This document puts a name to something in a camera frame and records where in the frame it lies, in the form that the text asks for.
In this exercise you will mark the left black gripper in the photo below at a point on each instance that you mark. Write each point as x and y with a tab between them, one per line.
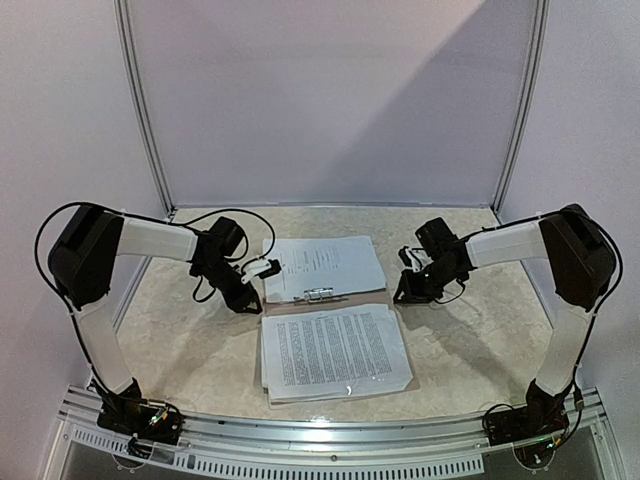
239	301

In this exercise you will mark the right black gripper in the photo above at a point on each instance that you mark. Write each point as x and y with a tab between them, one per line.
417	284

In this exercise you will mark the transparent plastic folder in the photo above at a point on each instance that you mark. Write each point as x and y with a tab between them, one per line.
329	331

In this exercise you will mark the clipped paper stack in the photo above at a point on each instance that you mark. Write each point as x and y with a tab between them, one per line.
344	265

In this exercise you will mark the printed paper sheet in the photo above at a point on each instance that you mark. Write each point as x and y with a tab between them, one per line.
345	353

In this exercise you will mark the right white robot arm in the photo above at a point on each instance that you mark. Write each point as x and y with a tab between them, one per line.
583	261

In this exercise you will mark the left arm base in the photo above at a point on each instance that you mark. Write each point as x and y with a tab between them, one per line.
130	414

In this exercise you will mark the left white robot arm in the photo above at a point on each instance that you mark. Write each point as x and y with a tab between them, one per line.
81	264

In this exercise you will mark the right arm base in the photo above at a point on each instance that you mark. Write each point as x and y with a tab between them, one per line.
542	414

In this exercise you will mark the metal folder clip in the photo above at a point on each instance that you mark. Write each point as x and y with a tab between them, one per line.
319	295

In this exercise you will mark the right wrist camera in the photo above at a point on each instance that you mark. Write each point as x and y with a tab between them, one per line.
414	258

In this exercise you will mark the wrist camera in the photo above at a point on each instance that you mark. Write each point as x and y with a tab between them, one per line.
261	267
414	258

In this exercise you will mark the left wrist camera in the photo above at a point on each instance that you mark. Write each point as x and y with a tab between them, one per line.
261	267

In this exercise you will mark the aluminium front rail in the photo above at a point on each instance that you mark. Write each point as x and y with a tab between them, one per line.
218	447

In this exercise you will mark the right aluminium frame post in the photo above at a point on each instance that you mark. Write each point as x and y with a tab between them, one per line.
525	99

